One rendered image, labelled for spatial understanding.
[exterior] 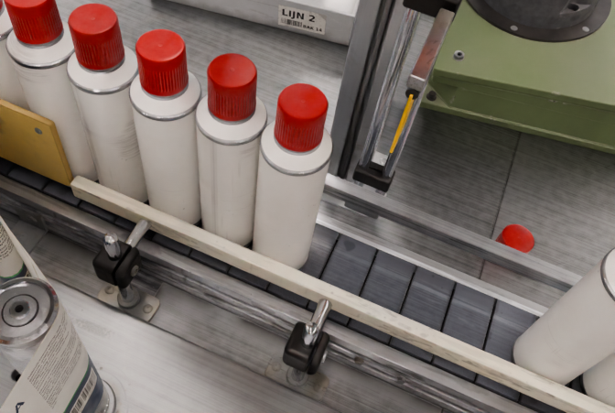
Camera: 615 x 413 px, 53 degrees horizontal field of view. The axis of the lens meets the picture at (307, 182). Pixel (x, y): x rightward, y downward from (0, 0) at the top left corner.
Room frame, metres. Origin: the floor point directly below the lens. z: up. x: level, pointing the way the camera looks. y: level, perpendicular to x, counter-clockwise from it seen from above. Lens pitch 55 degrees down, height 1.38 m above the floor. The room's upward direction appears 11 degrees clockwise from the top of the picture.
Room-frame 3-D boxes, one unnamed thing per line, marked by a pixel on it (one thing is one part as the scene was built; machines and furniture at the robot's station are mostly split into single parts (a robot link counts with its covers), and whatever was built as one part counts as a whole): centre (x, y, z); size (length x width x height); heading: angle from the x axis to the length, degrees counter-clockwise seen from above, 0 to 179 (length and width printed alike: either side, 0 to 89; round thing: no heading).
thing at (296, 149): (0.27, 0.01, 0.98); 0.05 x 0.05 x 0.20
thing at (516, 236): (0.35, -0.22, 0.85); 0.03 x 0.03 x 0.03
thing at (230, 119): (0.29, 0.06, 0.98); 0.05 x 0.05 x 0.20
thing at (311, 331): (0.18, -0.02, 0.89); 0.03 x 0.03 x 0.12; 76
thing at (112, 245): (0.24, 0.14, 0.89); 0.06 x 0.03 x 0.12; 166
